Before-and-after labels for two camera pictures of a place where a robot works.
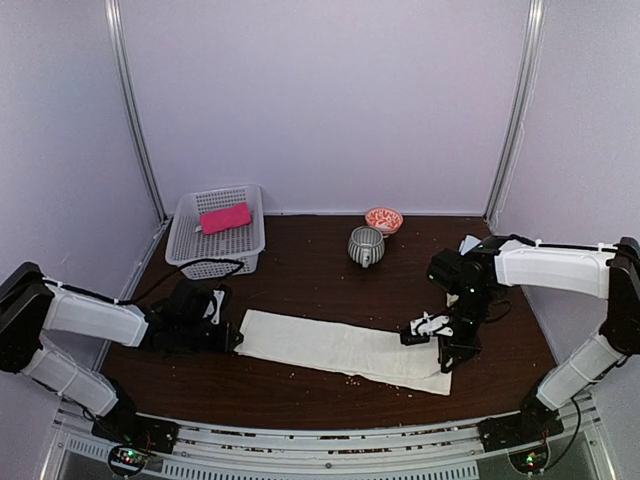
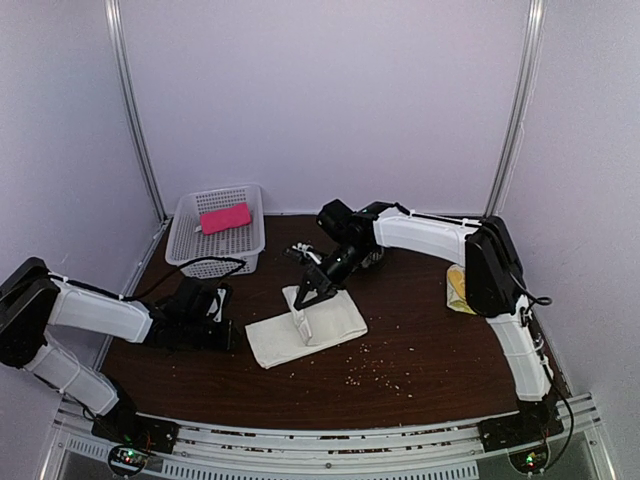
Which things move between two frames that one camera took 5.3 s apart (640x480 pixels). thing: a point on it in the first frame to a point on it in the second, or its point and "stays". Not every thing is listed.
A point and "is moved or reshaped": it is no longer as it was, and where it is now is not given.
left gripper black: [223, 340] stays
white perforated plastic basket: [221, 254] stays
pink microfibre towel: [225, 218] stays
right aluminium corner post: [532, 48] stays
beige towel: [350, 349] is moved or reshaped
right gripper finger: [446, 359] to [308, 296]
